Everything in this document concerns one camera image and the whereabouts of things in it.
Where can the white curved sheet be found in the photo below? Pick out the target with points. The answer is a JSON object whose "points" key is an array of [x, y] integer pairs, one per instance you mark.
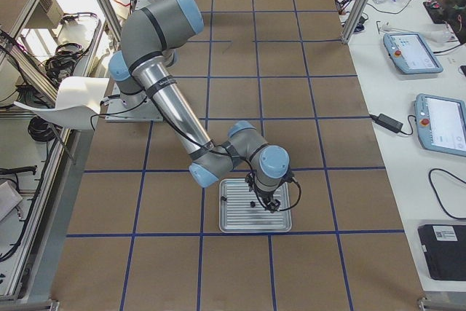
{"points": [[77, 100]]}

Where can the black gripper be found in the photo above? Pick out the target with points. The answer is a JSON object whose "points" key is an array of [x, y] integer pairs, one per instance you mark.
{"points": [[266, 197]]}

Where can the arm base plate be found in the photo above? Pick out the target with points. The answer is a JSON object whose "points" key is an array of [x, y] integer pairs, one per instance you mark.
{"points": [[131, 108]]}

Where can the metal ribbed tray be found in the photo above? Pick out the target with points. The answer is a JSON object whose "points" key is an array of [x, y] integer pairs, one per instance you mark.
{"points": [[236, 215]]}

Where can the teach pendant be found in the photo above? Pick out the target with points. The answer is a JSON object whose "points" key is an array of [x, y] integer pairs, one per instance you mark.
{"points": [[411, 54], [440, 123]]}

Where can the far teach pendant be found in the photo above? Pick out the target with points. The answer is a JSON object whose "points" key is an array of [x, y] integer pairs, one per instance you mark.
{"points": [[411, 54]]}

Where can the near teach pendant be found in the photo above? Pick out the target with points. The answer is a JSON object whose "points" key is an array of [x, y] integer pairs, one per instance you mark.
{"points": [[440, 123]]}

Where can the black power adapter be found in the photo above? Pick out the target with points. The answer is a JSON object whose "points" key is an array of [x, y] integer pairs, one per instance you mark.
{"points": [[387, 122]]}

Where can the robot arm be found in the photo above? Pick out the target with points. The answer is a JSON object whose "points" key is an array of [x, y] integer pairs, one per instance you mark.
{"points": [[148, 38]]}

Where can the black laptop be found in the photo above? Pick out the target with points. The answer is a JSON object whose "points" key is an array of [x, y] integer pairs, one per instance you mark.
{"points": [[444, 250]]}

